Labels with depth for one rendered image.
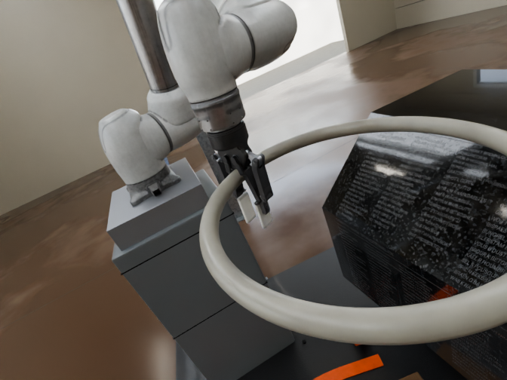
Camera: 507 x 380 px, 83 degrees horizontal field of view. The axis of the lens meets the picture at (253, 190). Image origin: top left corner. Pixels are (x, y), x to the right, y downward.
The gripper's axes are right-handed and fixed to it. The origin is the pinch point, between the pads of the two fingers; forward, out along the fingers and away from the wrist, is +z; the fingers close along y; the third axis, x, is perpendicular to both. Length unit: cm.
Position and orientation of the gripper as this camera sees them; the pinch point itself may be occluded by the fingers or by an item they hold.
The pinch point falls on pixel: (255, 210)
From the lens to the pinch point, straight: 63.6
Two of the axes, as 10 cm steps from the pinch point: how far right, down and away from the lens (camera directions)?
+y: 7.2, 1.4, -6.8
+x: 6.3, -5.4, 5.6
